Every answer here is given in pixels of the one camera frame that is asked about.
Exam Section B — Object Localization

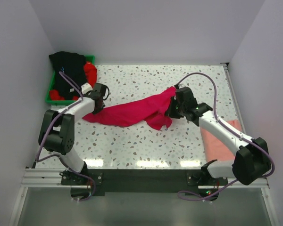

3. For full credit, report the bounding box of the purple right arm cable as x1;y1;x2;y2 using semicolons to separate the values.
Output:
174;72;276;202

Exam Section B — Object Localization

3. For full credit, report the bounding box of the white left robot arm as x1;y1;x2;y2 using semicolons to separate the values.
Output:
35;83;109;185

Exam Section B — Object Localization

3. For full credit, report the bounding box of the folded peach t shirt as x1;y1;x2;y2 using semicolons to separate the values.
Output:
200;119;245;162

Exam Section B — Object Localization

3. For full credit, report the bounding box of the aluminium table frame rail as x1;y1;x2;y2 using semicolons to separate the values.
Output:
221;63;280;226

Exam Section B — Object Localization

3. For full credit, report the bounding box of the red t shirt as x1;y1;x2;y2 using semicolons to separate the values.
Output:
49;62;97;101

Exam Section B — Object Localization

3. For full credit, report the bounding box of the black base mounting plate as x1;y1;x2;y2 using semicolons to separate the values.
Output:
60;169;228;197

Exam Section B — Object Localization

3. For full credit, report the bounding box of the black t shirt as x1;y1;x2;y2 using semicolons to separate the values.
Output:
49;51;87;100

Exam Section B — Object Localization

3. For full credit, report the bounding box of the green plastic bin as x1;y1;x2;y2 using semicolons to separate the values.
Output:
46;51;97;105

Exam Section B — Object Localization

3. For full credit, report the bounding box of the magenta t shirt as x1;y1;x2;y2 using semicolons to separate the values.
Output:
83;87;176;130

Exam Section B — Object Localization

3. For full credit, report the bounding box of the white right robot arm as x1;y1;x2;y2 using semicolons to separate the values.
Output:
166;87;272;185

